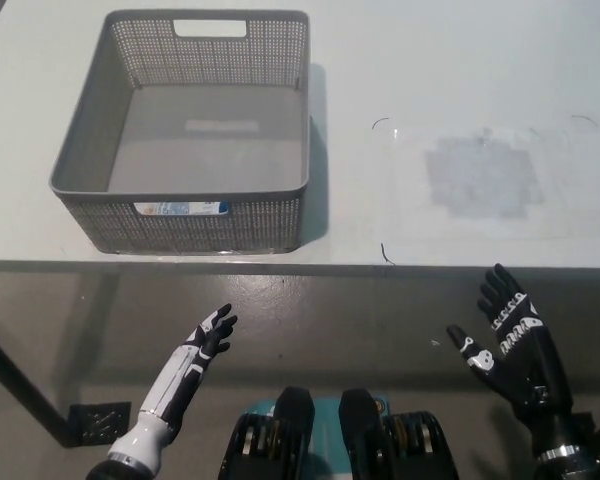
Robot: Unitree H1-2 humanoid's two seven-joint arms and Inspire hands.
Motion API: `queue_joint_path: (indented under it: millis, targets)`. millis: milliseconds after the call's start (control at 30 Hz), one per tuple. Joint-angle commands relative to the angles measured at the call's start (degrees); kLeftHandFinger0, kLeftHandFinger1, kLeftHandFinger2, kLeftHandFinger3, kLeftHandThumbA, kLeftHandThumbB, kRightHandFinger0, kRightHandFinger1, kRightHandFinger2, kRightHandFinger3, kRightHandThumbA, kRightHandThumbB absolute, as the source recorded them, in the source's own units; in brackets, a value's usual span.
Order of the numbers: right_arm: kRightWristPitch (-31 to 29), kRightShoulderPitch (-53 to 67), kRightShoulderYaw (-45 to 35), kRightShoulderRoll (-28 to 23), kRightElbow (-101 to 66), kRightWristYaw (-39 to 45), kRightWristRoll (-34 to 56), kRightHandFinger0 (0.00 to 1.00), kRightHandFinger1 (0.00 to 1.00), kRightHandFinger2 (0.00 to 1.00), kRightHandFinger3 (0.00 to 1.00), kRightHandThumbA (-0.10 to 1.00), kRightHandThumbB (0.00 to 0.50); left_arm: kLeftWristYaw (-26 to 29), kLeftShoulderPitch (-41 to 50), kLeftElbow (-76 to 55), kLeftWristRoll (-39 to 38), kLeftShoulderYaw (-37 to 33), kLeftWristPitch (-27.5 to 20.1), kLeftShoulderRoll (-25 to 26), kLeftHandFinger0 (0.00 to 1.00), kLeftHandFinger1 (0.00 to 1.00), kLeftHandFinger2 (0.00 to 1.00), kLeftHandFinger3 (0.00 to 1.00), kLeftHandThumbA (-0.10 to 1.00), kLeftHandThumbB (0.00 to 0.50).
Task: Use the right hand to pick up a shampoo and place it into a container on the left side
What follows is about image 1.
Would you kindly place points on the black right hand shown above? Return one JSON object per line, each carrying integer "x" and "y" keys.
{"x": 527, "y": 370}

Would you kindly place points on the white and black left hand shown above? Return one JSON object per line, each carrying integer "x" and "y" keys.
{"x": 175, "y": 380}

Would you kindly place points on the white shampoo tube blue cap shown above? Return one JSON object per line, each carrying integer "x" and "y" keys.
{"x": 180, "y": 208}

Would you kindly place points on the black floor foot plate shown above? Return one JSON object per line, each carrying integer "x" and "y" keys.
{"x": 587, "y": 425}
{"x": 100, "y": 422}

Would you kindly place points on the black table leg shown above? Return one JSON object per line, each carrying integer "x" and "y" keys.
{"x": 25, "y": 387}

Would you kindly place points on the grey perforated plastic basket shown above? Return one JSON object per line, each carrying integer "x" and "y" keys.
{"x": 195, "y": 230}

